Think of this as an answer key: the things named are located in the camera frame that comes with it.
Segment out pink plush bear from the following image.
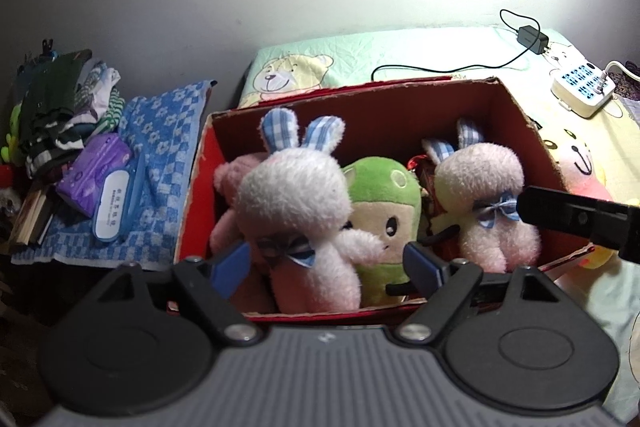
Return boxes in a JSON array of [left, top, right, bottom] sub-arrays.
[[209, 153, 273, 313]]

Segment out yellow tiger plush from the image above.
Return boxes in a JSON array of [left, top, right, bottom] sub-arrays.
[[538, 124, 617, 277]]

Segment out green plush toy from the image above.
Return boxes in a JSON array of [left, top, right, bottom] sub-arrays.
[[343, 156, 422, 308]]

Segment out white plush bunny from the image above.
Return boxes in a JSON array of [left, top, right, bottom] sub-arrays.
[[234, 107, 384, 314], [422, 118, 540, 273]]

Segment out red patterned ribbon scarf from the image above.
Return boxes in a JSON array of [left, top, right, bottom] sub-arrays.
[[407, 154, 435, 188]]

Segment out white blue wet wipes pack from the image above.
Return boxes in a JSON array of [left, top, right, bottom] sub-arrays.
[[92, 154, 145, 244]]

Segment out white power strip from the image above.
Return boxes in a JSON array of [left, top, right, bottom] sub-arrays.
[[551, 61, 615, 119]]

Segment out red cardboard box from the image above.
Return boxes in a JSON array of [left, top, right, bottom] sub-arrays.
[[171, 76, 597, 323]]

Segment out blue white checkered towel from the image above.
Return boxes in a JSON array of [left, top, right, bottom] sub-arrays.
[[11, 80, 214, 271]]

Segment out purple tissue pack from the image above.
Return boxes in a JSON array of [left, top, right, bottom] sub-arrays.
[[56, 133, 132, 218]]

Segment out baby bear print mat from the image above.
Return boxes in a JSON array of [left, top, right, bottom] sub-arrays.
[[238, 25, 639, 421]]

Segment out black power adapter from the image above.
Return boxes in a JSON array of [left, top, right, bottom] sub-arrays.
[[516, 25, 549, 54]]

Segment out pile of folded clothes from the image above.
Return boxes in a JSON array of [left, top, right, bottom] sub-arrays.
[[1, 39, 125, 180]]

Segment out white thick power cable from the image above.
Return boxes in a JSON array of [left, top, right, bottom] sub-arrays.
[[596, 58, 640, 96]]

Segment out black charger cable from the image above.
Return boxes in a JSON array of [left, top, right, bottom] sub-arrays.
[[370, 7, 542, 84]]

